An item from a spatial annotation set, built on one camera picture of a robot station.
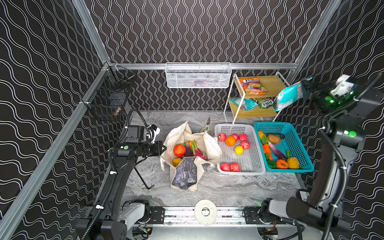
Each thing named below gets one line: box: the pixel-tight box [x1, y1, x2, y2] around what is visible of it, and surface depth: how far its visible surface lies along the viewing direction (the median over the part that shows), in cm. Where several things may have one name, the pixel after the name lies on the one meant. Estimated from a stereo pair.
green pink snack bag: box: [274, 77, 313, 112], surface depth 59 cm
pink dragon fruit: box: [193, 148, 210, 161], surface depth 89 cm
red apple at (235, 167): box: [230, 162, 241, 172], surface depth 87 cm
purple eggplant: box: [184, 144, 193, 157], surface depth 90 cm
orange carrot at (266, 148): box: [263, 143, 271, 154], surface depth 99 cm
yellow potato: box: [287, 157, 300, 169], surface depth 89 cm
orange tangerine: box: [225, 136, 237, 147], surface depth 100 cm
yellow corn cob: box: [258, 130, 267, 140], surface depth 102 cm
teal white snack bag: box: [230, 97, 259, 112], surface depth 102 cm
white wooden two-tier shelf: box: [223, 71, 291, 124], surface depth 97 cm
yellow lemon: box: [234, 145, 244, 155], surface depth 96 cm
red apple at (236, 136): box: [232, 133, 241, 141], surface depth 102 cm
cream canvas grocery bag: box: [160, 121, 223, 192], surface depth 80 cm
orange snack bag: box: [239, 77, 268, 95], surface depth 85 cm
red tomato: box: [173, 144, 186, 158], surface depth 88 cm
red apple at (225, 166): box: [220, 162, 231, 172], surface depth 87 cm
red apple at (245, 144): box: [240, 138, 250, 150], surface depth 97 cm
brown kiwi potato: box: [267, 134, 282, 145], surface depth 100 cm
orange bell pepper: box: [276, 159, 289, 169], surface depth 89 cm
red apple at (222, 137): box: [218, 132, 227, 142], surface depth 102 cm
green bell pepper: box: [267, 159, 277, 169], surface depth 88 cm
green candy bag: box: [252, 97, 277, 109], surface depth 102 cm
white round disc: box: [194, 199, 218, 226], surface depth 77 cm
